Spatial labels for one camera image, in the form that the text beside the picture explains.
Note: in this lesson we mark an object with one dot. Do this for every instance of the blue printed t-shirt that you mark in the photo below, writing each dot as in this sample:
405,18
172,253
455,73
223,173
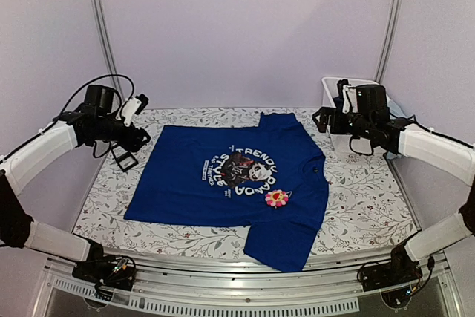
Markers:
219,177

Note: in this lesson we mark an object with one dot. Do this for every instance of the floral table cloth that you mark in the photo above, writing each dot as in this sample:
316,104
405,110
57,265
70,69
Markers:
366,209

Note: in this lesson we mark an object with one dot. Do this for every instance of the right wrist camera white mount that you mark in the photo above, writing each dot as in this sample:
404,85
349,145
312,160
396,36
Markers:
347,97

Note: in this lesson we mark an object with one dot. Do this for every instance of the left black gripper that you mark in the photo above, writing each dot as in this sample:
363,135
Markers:
133,142

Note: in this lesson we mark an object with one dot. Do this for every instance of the right aluminium frame post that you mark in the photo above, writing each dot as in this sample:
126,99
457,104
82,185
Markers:
389,36

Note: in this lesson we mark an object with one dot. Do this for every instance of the left aluminium frame post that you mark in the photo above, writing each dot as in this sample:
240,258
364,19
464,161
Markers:
104,38

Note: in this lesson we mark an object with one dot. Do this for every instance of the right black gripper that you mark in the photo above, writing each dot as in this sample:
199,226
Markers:
330,120

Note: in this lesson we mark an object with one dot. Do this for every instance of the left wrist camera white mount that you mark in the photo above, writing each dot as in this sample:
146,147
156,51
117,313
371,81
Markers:
131,108

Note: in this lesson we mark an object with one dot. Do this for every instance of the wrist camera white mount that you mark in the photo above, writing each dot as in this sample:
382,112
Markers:
347,97
131,108

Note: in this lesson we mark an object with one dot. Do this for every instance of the pink flower brooch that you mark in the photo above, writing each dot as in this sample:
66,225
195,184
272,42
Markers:
277,198

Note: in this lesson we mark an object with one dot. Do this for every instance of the white plastic bin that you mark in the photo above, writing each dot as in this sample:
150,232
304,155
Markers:
340,142

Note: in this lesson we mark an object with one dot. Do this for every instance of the black brooch box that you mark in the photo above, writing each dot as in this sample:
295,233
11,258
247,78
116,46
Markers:
125,160

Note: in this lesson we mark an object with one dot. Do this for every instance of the light blue cloth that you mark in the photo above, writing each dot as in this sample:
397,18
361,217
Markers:
394,109

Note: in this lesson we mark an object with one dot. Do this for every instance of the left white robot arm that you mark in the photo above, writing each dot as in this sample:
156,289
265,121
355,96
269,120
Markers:
20,230

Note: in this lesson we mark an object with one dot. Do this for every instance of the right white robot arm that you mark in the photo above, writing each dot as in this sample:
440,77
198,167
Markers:
410,139

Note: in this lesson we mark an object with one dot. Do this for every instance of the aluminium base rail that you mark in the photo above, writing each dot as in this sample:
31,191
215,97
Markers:
168,285

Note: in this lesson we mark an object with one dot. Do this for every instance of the aluminium frame post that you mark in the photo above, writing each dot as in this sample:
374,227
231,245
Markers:
389,36
104,38

